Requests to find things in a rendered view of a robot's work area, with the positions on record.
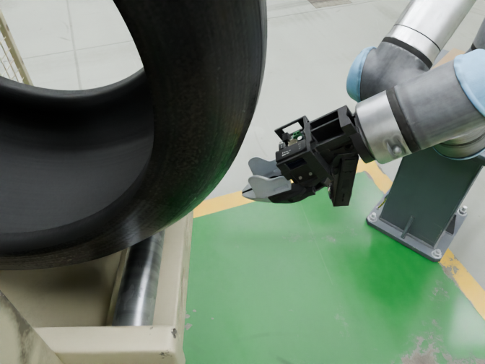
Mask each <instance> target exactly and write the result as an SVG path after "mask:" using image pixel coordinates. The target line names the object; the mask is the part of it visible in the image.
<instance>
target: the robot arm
mask: <svg viewBox="0 0 485 364"><path fill-rule="evenodd" d="M476 1H477V0H410V2H409V3H408V5H407V6H406V8H405V9H404V11H403V12H402V14H401V15H400V17H399V18H398V20H397V21H396V23H395V24H394V26H393V27H392V29H391V30H390V32H389V33H388V34H387V35H386V36H385V37H384V38H383V40H382V41H381V43H380V44H379V46H378V47H377V48H376V47H374V46H370V47H367V48H365V49H363V50H362V51H361V52H360V54H359V55H357V57H356V58H355V60H354V61H353V63H352V65H351V67H350V70H349V73H348V76H347V79H346V91H347V93H348V95H349V97H350V98H351V99H353V100H355V101H356V102H358V103H357V104H356V106H355V113H351V111H350V110H349V108H348V106H347V105H344V106H342V107H340V108H338V109H335V110H333V111H331V112H330V113H327V114H325V115H323V116H321V117H319V118H317V119H314V120H312V121H310V120H309V119H308V118H307V116H306V115H304V116H302V117H300V118H298V119H296V120H294V121H292V122H289V123H287V124H285V125H283V126H281V127H279V128H277V129H274V132H275V133H276V134H277V135H278V137H279V138H280V139H281V140H282V141H280V142H279V151H276V152H275V156H276V158H275V159H272V160H265V159H263V158H261V157H252V158H250V159H249V161H248V165H249V167H250V170H251V172H252V174H253V176H251V177H249V179H248V185H247V186H246V187H245V188H244V189H243V190H242V196H243V197H245V198H246V199H250V200H253V201H257V202H273V203H275V204H291V203H295V202H299V201H302V200H303V199H306V198H307V197H309V196H312V195H316V193H315V192H316V191H319V190H321V189H322V188H324V187H328V195H329V198H330V199H331V201H332V203H333V206H334V207H340V206H349V202H350V198H351V195H352V189H353V185H354V179H355V175H356V171H357V165H358V162H359V157H361V159H362V160H363V162H364V163H366V164H367V163H370V162H372V161H374V160H377V161H378V163H380V164H382V165H383V164H386V163H389V162H391V161H393V160H397V159H398V158H401V157H404V156H407V155H410V154H412V153H415V152H418V151H420V150H424V149H426V148H428V147H431V146H432V147H433V148H434V150H435V151H436V152H437V153H438V154H440V155H442V156H443V157H446V158H450V159H452V160H467V159H471V158H473V157H476V156H478V155H480V154H481V153H482V152H484V151H485V17H484V19H483V22H482V23H481V26H480V28H479V30H478V32H477V34H476V37H475V38H474V40H473V42H472V45H471V47H470V48H469V49H468V50H467V51H466V52H465V53H464V54H460V55H458V56H456V57H455V59H453V60H451V61H449V62H447V63H445V64H442V65H440V66H438V67H436V68H433V69H431V67H432V66H433V64H434V60H435V59H436V58H437V56H438V55H439V53H440V52H441V50H442V49H443V48H444V47H445V45H446V43H447V42H448V41H449V39H450V38H451V36H452V35H453V33H454V32H455V31H456V29H457V28H458V26H459V25H460V23H461V22H462V21H463V19H464V18H465V16H466V15H467V13H468V12H469V11H470V10H471V8H472V6H473V5H474V4H475V3H476ZM430 69H431V70H430ZM297 122H298V123H299V124H300V126H301V127H302V128H301V129H299V130H296V131H294V132H292V133H291V134H289V133H288V132H286V133H285V132H284V130H283V129H285V128H286V127H288V126H291V125H293V124H295V123H297ZM291 179H292V181H293V182H294V183H291Z"/></svg>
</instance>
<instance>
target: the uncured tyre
mask: <svg viewBox="0 0 485 364"><path fill-rule="evenodd" d="M113 2H114V4H115V5H116V7H117V9H118V11H119V12H120V14H121V16H122V18H123V20H124V22H125V23H126V26H127V28H128V30H129V32H130V34H131V37H132V38H133V41H134V43H135V46H136V48H137V51H138V52H139V56H140V58H141V62H142V64H143V67H142V68H141V69H140V70H138V71H137V72H135V73H134V74H132V75H131V76H129V77H126V78H125V79H122V80H120V81H118V82H115V83H112V84H109V85H105V86H103V87H97V88H92V89H87V90H54V89H48V88H42V87H36V86H32V85H28V84H24V83H21V82H17V81H14V80H12V79H8V78H6V77H3V76H1V75H0V270H30V269H48V268H54V267H64V266H68V265H73V264H80V263H83V262H87V261H91V260H95V259H99V258H102V257H104V256H108V255H111V254H114V253H116V252H119V251H121V250H123V249H125V248H128V247H129V246H132V245H134V244H136V243H138V242H140V241H142V240H144V239H146V238H148V237H150V236H152V235H154V234H156V233H158V232H160V231H162V230H164V229H166V228H168V227H169V226H171V225H173V224H174V223H176V222H177V221H179V220H181V219H182V218H183V217H185V216H186V215H187V214H188V213H190V212H191V211H192V210H194V209H195V208H196V207H197V206H198V205H199V204H200V203H201V202H202V201H203V200H204V199H205V198H206V197H207V196H208V195H209V194H210V193H211V192H212V191H213V190H214V189H215V188H216V187H217V185H218V184H219V182H220V181H221V180H222V179H223V177H224V176H225V174H226V173H227V171H228V170H229V169H230V167H231V165H232V163H233V162H234V160H235V158H236V156H237V154H238V152H239V150H240V148H241V146H242V143H243V141H244V138H245V135H246V134H247V132H248V129H249V126H250V123H251V121H252V119H253V116H254V113H255V110H256V107H257V104H258V99H259V97H260V93H261V88H262V84H263V77H264V72H265V66H266V52H267V38H268V22H267V6H266V0H113Z"/></svg>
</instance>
